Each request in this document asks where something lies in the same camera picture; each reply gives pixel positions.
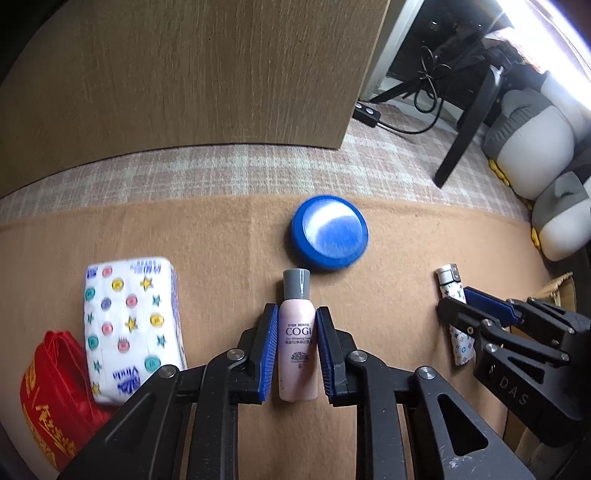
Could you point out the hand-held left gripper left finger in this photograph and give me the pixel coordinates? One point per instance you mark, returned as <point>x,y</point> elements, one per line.
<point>268,355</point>

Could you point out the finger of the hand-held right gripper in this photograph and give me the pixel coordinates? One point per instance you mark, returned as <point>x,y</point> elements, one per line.
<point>461,316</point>
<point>489,304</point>

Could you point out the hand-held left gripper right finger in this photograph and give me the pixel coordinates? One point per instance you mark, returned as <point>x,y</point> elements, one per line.
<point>325,355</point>

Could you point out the pink bottle with grey cap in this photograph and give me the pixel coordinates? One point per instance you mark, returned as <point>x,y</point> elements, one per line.
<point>297,332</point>

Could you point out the white patterned lighter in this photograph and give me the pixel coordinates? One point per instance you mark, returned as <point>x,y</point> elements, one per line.
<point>449,279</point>

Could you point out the small penguin plush toy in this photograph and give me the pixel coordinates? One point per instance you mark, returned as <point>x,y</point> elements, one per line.
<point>563,221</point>

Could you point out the blue round tin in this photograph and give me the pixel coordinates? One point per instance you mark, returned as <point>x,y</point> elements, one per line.
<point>330,230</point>

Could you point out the white patterned tissue pack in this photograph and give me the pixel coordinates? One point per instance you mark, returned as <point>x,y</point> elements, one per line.
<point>129,323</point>

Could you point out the large penguin plush toy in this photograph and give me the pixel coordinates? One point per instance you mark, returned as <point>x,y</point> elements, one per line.
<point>540,138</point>

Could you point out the black chair leg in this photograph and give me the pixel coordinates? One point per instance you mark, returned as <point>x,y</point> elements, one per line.
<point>471,124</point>

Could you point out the plaid bed sheet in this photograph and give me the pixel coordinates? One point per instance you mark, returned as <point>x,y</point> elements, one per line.
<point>231,170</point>

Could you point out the red bag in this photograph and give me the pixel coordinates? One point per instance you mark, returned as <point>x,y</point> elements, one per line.
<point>55,401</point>

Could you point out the black power strip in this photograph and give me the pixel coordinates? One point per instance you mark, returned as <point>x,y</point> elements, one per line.
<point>367,114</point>

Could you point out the large wooden board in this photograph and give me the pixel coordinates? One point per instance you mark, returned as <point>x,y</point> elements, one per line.
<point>184,83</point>

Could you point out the white window frame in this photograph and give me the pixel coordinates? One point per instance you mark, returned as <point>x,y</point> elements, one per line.
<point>392,46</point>

